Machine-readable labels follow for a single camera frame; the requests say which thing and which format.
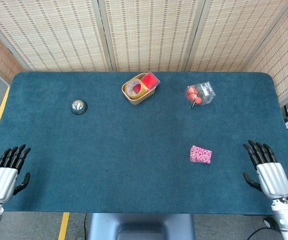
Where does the clear packing tape roll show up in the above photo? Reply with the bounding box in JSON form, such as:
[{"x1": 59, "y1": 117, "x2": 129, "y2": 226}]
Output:
[{"x1": 124, "y1": 77, "x2": 149, "y2": 97}]

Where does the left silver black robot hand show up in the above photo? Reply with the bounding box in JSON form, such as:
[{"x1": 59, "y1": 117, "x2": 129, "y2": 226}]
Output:
[{"x1": 0, "y1": 144, "x2": 32, "y2": 204}]

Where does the black caster wheel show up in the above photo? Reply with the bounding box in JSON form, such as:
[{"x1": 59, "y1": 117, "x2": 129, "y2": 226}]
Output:
[{"x1": 263, "y1": 216, "x2": 276, "y2": 229}]

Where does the silver call bell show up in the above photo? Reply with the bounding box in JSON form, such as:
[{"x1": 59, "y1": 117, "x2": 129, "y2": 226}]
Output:
[{"x1": 71, "y1": 99, "x2": 88, "y2": 116}]

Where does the pink patterned card stack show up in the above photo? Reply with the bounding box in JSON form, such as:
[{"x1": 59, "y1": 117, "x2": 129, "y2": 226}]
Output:
[{"x1": 190, "y1": 145, "x2": 213, "y2": 165}]

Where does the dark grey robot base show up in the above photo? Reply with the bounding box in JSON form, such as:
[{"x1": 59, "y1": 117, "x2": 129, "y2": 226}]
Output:
[{"x1": 88, "y1": 212, "x2": 196, "y2": 240}]

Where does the beige oval tray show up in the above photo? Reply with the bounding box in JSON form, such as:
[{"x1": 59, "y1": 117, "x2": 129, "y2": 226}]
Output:
[{"x1": 121, "y1": 72, "x2": 157, "y2": 106}]

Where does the clear plastic cube box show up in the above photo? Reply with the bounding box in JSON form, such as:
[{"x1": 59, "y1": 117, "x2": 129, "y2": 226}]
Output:
[{"x1": 185, "y1": 80, "x2": 216, "y2": 109}]

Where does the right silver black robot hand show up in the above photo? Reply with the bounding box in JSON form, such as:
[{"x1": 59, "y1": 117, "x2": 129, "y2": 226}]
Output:
[{"x1": 242, "y1": 139, "x2": 288, "y2": 200}]

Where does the red box in clear case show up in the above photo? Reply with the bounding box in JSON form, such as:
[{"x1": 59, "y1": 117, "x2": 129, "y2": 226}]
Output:
[{"x1": 140, "y1": 71, "x2": 161, "y2": 91}]

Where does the blue felt table mat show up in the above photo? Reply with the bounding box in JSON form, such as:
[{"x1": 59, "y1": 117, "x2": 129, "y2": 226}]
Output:
[{"x1": 0, "y1": 71, "x2": 288, "y2": 216}]

